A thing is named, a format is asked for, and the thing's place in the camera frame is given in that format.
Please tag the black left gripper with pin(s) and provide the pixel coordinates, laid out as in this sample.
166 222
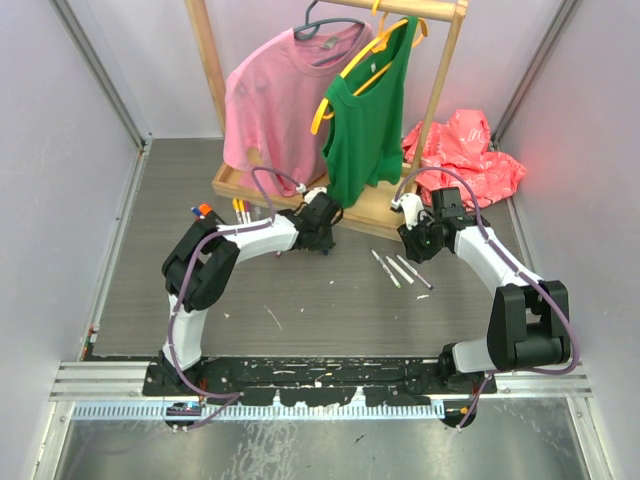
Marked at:
326 244

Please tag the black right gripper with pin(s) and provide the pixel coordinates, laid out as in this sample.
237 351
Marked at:
414 251

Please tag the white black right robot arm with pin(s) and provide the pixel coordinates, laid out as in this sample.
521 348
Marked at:
528 321

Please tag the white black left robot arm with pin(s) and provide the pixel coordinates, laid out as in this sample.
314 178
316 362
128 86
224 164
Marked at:
198 269

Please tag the wooden clothes rack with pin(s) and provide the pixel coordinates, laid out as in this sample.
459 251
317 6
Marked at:
372 212

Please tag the green tank top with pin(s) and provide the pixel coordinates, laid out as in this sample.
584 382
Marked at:
363 110

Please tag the crumpled coral pink cloth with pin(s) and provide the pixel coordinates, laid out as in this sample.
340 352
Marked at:
457 154

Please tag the pink t-shirt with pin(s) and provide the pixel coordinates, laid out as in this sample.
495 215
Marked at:
271 99

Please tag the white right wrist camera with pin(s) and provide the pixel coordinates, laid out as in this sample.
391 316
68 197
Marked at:
411 206

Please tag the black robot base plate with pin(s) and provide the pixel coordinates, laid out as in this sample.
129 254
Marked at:
386 381

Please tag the slotted cable duct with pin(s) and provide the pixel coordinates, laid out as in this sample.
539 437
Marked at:
190 411

